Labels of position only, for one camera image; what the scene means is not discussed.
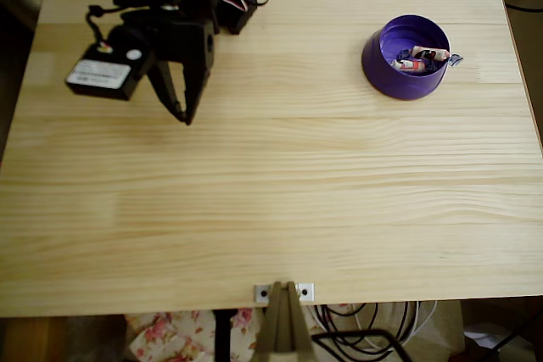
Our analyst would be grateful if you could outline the purple plastic bowl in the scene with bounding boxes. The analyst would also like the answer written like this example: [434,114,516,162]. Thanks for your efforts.
[361,14,451,102]

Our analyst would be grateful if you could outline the black camera box with label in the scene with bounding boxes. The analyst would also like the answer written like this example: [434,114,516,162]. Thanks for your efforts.
[64,25,154,103]

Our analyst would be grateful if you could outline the white red blue candy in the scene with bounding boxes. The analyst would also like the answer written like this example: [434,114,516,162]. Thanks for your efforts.
[396,45,464,69]
[389,58,430,74]

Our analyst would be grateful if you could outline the black pole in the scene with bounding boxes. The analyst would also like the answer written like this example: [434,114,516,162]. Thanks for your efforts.
[213,309,233,362]

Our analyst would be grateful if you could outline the beige stand leg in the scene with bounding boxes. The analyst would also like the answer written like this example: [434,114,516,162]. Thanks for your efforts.
[254,280,316,354]

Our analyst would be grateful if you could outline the floral pink cloth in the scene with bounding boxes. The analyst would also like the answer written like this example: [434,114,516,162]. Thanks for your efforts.
[125,304,267,362]

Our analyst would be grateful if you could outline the black camera cable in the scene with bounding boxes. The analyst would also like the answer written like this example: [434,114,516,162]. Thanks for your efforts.
[86,4,125,46]

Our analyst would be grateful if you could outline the black cable bundle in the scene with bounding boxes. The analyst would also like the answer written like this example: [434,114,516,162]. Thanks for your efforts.
[317,302,422,354]

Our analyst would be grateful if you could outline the silver metal bracket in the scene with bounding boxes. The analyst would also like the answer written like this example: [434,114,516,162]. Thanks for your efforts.
[253,281,316,304]

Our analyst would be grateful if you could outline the thin black cable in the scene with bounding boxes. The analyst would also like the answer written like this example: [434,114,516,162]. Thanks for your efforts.
[504,1,543,14]

